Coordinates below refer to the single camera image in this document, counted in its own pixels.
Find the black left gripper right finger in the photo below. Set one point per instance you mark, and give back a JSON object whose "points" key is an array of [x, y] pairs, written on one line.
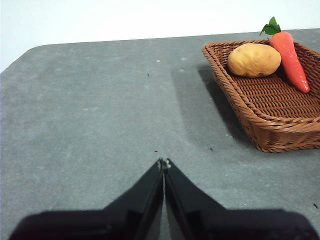
{"points": [[225, 222]]}

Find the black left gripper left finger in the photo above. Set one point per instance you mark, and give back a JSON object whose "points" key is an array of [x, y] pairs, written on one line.
{"points": [[105, 222]]}

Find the brown woven wicker basket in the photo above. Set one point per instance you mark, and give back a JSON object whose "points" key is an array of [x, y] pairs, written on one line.
{"points": [[270, 107]]}

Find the orange carrot with green leaves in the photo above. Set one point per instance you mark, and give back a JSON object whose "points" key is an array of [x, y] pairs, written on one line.
{"points": [[290, 57]]}

